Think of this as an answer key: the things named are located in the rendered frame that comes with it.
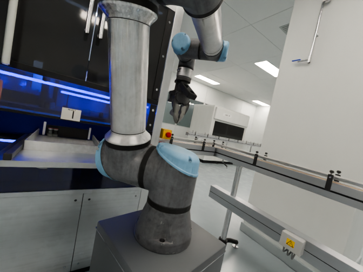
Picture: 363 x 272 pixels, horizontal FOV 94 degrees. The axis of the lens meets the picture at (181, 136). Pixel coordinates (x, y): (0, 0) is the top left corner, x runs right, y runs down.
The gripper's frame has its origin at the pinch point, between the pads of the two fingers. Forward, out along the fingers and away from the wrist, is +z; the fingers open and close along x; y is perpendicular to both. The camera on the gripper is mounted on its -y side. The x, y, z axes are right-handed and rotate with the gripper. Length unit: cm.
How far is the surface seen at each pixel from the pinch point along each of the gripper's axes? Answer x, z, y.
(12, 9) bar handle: 66, -30, 32
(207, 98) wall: -441, -136, 499
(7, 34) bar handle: 66, -20, 32
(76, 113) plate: 39, 6, 39
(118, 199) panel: 8, 57, 39
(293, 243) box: -80, 58, -30
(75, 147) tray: 38.1, 19.4, 13.0
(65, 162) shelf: 41.0, 21.7, -0.7
